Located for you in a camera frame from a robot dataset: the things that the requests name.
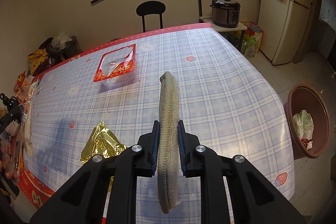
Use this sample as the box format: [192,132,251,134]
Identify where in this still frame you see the white foam fruit net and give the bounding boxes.
[157,72,179,214]

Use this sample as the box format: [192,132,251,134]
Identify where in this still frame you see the white plastic bag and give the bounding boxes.
[293,110,314,140]

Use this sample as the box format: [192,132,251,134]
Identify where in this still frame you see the brown plastic trash bin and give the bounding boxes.
[284,83,331,160]

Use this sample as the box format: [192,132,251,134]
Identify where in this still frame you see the person's left hand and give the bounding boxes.
[1,140,19,183]

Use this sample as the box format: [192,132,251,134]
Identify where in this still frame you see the yellow snack bag pile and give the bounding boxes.
[28,49,50,76]

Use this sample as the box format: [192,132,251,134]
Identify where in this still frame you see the gold foil wrapper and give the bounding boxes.
[79,122,127,164]

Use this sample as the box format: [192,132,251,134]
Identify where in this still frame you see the red foil wrapper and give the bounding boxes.
[300,139,313,150]

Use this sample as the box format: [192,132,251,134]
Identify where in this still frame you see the red clear plastic tray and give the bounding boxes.
[93,44,136,88]

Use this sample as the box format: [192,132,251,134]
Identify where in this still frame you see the colourful bags on floor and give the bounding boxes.
[240,22,264,59]

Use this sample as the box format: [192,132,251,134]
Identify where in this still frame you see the small white side table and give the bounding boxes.
[199,16,247,51]

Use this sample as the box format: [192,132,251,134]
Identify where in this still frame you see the black round stool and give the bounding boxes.
[136,1,166,32]

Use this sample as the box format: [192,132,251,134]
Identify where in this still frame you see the white refrigerator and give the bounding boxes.
[258,0,313,65]

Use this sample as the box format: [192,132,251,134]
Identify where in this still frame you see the electric pressure cooker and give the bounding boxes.
[210,0,240,27]

